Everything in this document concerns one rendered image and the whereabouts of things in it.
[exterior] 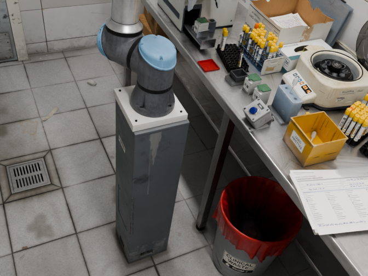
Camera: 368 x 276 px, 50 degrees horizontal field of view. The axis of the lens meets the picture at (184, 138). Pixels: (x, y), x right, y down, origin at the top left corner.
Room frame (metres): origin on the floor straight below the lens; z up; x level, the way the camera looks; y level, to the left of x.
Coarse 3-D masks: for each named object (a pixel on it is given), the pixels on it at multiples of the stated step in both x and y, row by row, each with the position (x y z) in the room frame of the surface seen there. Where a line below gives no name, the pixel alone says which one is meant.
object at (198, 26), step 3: (195, 21) 1.51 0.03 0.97; (195, 24) 1.51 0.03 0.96; (198, 24) 1.49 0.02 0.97; (201, 24) 1.49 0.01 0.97; (204, 24) 1.50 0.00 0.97; (207, 24) 1.50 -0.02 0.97; (195, 27) 1.50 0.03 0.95; (198, 27) 1.48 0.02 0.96; (201, 27) 1.49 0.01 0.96; (204, 27) 1.50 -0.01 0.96; (207, 27) 1.50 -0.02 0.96; (195, 30) 1.50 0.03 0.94; (198, 30) 1.48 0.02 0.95; (201, 30) 1.49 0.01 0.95; (195, 33) 1.50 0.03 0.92
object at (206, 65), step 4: (204, 60) 1.37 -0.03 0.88; (208, 60) 1.38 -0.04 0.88; (212, 60) 1.38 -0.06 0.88; (200, 64) 1.34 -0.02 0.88; (204, 64) 1.35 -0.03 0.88; (208, 64) 1.35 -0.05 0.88; (212, 64) 1.36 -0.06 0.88; (216, 64) 1.36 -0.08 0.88; (204, 68) 1.31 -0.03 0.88; (208, 68) 1.32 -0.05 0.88; (212, 68) 1.33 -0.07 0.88; (216, 68) 1.33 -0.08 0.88
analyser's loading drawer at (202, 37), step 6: (186, 24) 1.57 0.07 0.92; (192, 24) 1.58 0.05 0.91; (192, 30) 1.51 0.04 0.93; (204, 30) 1.49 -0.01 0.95; (192, 36) 1.50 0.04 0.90; (198, 36) 1.48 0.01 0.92; (204, 36) 1.50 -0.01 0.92; (198, 42) 1.45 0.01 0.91; (204, 42) 1.43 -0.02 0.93; (210, 42) 1.45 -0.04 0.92; (204, 48) 1.44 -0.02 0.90
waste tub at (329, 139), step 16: (320, 112) 1.04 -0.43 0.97; (288, 128) 0.98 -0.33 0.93; (304, 128) 1.02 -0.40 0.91; (320, 128) 1.03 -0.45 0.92; (336, 128) 0.98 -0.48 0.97; (288, 144) 0.96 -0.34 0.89; (304, 144) 0.90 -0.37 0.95; (320, 144) 0.89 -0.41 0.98; (336, 144) 0.92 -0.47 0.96; (304, 160) 0.88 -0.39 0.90; (320, 160) 0.90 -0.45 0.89
